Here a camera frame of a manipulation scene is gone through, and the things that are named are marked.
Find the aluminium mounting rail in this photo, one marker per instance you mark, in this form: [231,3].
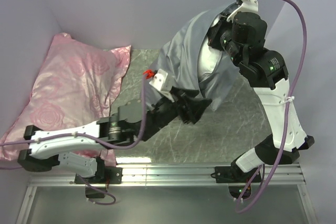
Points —
[175,175]

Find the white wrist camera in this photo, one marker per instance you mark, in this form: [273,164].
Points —
[161,81]
[244,6]

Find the grey marble mat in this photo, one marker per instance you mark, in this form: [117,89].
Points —
[236,126]

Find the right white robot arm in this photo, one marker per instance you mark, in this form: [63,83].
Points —
[267,74]

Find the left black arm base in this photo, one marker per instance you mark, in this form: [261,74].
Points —
[110,176]

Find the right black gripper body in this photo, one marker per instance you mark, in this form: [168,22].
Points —
[231,49]

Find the grey pillowcase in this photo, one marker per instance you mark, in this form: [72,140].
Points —
[179,57]

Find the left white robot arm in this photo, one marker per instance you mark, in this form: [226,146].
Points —
[48,149]

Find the white pillow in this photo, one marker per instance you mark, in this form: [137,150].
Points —
[208,58]

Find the pink satin rose pillow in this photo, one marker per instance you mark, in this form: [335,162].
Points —
[76,85]

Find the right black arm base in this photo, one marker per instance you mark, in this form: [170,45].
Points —
[231,175]

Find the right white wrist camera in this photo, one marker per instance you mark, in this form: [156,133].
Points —
[244,6]

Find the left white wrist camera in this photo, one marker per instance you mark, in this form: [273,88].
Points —
[161,81]

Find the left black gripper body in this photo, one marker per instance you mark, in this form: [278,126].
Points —
[164,113]

